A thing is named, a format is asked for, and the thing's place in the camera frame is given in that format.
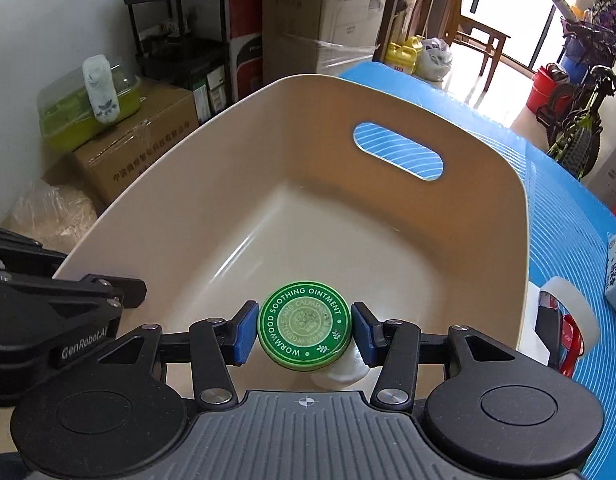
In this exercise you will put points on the translucent white tape roll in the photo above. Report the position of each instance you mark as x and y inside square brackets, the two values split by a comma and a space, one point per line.
[584, 310]

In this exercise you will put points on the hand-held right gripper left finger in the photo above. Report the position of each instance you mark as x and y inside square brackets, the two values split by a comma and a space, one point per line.
[243, 334]

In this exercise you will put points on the blue bucket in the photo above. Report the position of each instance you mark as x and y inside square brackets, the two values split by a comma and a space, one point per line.
[570, 67]

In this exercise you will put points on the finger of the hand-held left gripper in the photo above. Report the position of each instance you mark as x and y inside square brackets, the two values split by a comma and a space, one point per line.
[115, 290]
[22, 255]

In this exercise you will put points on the red bucket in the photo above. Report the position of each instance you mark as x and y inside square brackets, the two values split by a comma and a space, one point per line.
[543, 92]

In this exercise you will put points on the small green white box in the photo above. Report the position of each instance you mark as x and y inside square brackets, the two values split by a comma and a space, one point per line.
[200, 97]
[217, 90]

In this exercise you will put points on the printed brown cardboard box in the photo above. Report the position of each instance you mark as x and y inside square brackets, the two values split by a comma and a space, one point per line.
[132, 160]

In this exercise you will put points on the green container with clear lid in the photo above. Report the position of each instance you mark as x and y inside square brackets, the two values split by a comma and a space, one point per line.
[67, 130]

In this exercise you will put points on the dark shelf unit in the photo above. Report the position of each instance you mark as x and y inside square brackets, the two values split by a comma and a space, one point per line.
[395, 0]

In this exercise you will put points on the black and red object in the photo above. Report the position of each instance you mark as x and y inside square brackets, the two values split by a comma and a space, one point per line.
[548, 330]

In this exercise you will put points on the white cabinet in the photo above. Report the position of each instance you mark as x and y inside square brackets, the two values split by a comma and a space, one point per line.
[613, 180]

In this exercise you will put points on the large pale cardboard box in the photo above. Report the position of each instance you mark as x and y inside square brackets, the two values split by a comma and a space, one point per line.
[328, 0]

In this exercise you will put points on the white plastic bag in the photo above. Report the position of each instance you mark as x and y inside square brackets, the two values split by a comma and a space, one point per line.
[434, 60]

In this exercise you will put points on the white round plastic object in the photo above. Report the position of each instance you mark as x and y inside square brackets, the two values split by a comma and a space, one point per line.
[345, 374]

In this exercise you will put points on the round green ointment tin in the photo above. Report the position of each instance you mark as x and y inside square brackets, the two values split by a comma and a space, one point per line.
[303, 325]

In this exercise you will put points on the beige plastic basin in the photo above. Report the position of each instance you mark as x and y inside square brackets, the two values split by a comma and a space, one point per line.
[308, 210]

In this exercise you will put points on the green black bicycle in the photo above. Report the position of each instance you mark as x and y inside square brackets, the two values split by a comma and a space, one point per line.
[580, 145]

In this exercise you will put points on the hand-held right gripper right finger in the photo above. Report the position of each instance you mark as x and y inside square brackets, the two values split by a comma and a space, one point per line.
[364, 335]

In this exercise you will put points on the clear bag of grain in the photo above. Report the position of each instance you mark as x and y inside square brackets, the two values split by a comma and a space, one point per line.
[52, 215]

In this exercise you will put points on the yellow plastic jug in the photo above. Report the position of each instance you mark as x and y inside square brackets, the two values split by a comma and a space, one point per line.
[413, 57]
[395, 57]

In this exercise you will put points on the black utility cart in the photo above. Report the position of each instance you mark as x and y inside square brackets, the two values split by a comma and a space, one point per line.
[177, 67]

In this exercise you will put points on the red and white appliance box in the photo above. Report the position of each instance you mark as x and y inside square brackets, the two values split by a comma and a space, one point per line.
[248, 60]

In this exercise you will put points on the brown wooden chair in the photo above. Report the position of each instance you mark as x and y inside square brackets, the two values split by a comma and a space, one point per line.
[480, 35]

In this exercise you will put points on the plastic wrapped cardboard box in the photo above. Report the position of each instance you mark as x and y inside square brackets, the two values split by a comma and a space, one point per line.
[318, 60]

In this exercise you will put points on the blue striped table mat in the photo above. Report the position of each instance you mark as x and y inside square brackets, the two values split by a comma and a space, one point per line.
[563, 200]

